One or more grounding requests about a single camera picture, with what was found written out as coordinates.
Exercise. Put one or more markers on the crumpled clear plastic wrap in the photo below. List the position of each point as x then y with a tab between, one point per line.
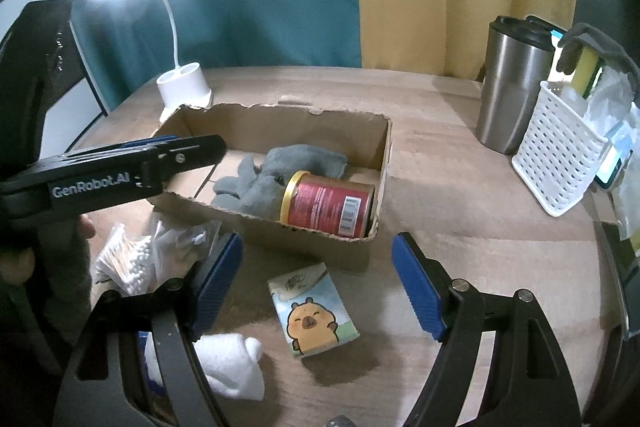
612	97

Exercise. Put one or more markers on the yellow green sponge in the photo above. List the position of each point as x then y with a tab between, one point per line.
587	72

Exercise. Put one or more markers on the clear plastic bag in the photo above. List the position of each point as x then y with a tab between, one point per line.
180	242

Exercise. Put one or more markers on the bag of cotton swabs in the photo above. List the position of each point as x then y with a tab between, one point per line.
132	264

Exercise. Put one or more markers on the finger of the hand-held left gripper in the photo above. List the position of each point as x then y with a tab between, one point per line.
115	148
195	154

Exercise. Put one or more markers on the cartoon tissue packet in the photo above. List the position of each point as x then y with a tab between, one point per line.
312	322

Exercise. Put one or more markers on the stainless steel tumbler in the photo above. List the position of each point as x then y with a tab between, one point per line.
510	97

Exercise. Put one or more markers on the blue packet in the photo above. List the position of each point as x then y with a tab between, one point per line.
149	357

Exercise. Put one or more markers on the dark grey glove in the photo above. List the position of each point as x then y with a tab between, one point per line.
595	42

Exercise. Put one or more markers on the person's left hand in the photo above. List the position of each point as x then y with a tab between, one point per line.
86	227

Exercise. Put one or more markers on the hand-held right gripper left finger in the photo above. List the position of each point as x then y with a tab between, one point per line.
220	277

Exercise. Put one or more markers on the teal cased phone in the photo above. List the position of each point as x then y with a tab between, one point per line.
615	167

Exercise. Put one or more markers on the grey knit glove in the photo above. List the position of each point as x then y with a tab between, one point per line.
265	197

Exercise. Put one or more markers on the teal fabric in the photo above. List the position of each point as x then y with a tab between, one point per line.
275	7

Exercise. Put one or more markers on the white perforated basket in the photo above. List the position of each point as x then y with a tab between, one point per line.
555	152

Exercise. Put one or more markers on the white desk lamp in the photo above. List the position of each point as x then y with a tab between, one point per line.
182	87

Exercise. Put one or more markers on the red can with gold rim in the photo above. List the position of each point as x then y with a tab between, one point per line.
320	204

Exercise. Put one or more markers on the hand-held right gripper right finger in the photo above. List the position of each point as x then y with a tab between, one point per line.
417	292

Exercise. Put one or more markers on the white cloth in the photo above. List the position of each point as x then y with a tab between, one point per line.
230	367

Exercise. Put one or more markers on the cardboard box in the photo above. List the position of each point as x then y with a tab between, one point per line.
300	242

